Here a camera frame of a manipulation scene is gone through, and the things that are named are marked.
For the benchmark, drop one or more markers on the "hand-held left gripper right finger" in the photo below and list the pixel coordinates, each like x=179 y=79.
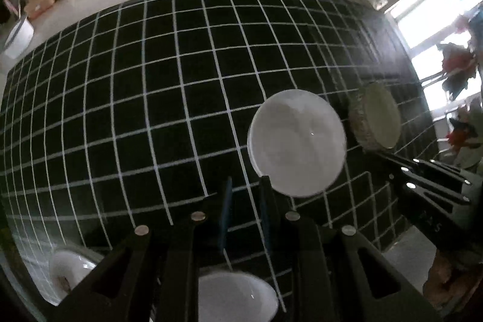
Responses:
x=265 y=218

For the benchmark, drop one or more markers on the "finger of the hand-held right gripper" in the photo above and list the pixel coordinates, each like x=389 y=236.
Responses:
x=430 y=188
x=434 y=167

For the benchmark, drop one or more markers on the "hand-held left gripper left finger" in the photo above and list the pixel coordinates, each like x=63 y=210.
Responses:
x=225 y=210

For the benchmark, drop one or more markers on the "grey patterned bowl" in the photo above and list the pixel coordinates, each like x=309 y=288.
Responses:
x=373 y=120

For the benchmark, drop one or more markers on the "person's right hand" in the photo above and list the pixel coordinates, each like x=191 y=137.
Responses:
x=449 y=276

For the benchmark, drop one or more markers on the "white bowl bottom centre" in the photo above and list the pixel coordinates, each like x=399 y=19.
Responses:
x=234 y=299

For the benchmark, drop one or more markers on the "pile of colourful clothes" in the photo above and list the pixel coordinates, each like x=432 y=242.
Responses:
x=460 y=65

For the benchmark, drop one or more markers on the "black white checkered tablecloth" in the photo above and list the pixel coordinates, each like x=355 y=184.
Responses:
x=151 y=99

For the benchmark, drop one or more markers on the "glass balcony door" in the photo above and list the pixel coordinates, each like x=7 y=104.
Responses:
x=426 y=5

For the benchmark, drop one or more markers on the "white bucket grey rim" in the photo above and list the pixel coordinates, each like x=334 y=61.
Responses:
x=17 y=39

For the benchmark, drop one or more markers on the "large cardboard box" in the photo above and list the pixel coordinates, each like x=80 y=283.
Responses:
x=37 y=1

